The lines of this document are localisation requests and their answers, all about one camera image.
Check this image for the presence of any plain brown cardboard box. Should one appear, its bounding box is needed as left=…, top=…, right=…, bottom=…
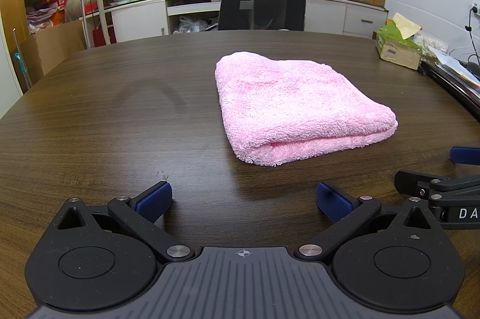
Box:
left=35, top=19, right=89, bottom=77

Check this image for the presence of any black office chair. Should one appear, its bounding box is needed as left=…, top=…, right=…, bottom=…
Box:
left=218, top=0, right=308, bottom=32

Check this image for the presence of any pile of papers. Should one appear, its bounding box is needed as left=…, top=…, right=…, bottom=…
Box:
left=425, top=45, right=480, bottom=85

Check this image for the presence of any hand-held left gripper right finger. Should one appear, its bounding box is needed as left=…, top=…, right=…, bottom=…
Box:
left=293, top=181, right=437, bottom=263

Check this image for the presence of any white cabinet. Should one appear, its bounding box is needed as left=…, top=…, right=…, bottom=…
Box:
left=80, top=0, right=389, bottom=47

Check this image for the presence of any clear plastic bag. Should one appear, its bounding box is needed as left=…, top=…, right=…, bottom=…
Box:
left=175, top=16, right=209, bottom=35

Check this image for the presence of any mop stick with teal clip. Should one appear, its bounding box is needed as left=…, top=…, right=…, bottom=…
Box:
left=12, top=28, right=33, bottom=92

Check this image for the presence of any pink towel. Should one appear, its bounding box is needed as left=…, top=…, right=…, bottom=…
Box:
left=215, top=51, right=399, bottom=167

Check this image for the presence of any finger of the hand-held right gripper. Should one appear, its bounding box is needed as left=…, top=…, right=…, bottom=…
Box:
left=394, top=170, right=480, bottom=200
left=449, top=146, right=480, bottom=167

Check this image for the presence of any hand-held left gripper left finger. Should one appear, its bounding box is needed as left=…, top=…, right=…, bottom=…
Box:
left=55, top=181, right=196, bottom=263

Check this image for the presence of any green tissue box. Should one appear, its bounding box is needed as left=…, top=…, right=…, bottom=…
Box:
left=376, top=13, right=424, bottom=71

